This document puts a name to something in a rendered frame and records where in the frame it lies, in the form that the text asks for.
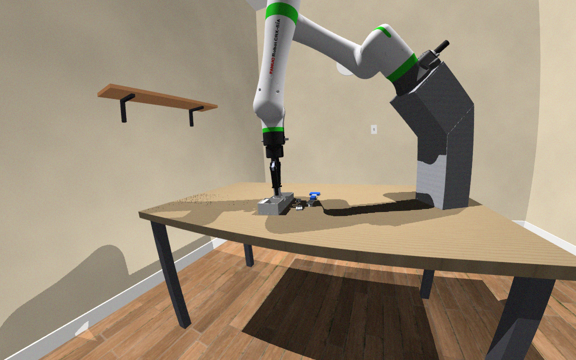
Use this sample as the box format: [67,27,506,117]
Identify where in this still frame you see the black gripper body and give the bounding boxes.
[265,145,284,170]

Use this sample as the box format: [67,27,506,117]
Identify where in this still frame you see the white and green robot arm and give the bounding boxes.
[253,0,450,146]

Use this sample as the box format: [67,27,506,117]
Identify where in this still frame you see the white three-compartment bin rack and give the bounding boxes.
[257,192,294,216]

